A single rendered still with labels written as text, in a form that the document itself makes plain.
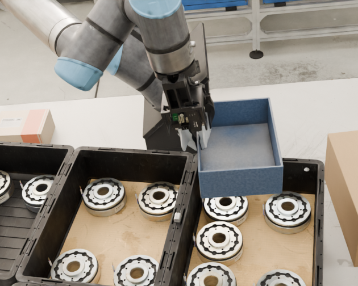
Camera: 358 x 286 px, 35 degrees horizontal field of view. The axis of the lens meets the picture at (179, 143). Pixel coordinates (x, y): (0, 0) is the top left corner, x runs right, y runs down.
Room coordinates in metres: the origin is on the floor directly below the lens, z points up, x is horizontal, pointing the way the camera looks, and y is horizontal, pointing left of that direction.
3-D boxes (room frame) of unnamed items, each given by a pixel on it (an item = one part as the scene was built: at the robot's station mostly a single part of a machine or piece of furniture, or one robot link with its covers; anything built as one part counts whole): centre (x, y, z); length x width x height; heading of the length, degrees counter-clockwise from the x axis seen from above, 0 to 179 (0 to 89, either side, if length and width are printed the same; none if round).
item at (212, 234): (0.79, -0.06, 0.86); 0.05 x 0.05 x 0.01
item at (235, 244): (0.79, -0.06, 0.86); 0.10 x 0.10 x 0.01
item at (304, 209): (0.85, -0.22, 0.86); 0.10 x 0.10 x 0.01
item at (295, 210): (0.85, -0.22, 0.86); 0.05 x 0.05 x 0.01
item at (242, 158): (0.81, -0.11, 1.11); 0.20 x 0.15 x 0.07; 175
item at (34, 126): (1.41, 0.48, 0.74); 0.16 x 0.12 x 0.07; 81
